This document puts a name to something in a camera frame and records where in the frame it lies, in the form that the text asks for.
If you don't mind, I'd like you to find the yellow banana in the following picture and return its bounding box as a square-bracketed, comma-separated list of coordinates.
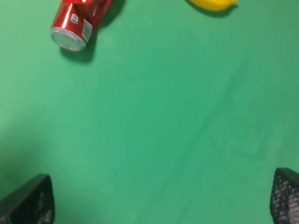
[189, 0, 238, 12]

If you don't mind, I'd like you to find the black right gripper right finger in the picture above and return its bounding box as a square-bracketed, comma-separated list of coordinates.
[270, 168, 299, 224]

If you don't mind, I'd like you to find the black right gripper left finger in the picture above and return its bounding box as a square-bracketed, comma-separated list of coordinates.
[0, 174, 55, 224]

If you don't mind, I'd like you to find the crushed red soda can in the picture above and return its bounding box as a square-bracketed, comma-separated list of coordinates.
[50, 0, 112, 51]

